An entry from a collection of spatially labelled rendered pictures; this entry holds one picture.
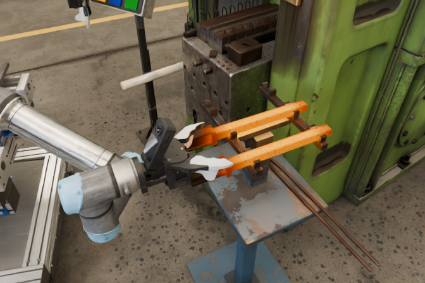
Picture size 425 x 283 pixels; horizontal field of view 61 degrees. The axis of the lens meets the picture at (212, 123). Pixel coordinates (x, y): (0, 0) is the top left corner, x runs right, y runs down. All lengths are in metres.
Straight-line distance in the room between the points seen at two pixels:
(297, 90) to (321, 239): 0.90
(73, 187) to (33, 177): 1.40
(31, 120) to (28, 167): 1.29
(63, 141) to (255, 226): 0.59
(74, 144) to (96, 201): 0.20
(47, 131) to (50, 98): 2.16
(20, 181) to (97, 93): 1.11
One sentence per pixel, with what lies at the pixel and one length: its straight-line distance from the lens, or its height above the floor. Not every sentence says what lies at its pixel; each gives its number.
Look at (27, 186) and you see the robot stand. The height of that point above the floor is 0.21.
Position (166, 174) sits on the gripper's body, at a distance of 0.80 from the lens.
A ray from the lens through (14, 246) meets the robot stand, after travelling 1.92.
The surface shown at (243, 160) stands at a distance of 0.91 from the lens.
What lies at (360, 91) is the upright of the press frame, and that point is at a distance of 1.74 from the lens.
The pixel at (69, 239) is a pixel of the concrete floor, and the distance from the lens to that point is 2.10.
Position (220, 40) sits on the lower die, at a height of 0.98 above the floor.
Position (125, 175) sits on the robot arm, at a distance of 0.76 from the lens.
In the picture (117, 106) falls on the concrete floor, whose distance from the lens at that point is 2.83.
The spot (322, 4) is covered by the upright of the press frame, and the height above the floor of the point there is 1.21.
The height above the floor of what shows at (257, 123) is 1.01.
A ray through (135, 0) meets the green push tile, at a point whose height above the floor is 1.02.
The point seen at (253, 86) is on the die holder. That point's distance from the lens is 1.52.
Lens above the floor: 1.67
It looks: 40 degrees down
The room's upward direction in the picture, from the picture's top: straight up
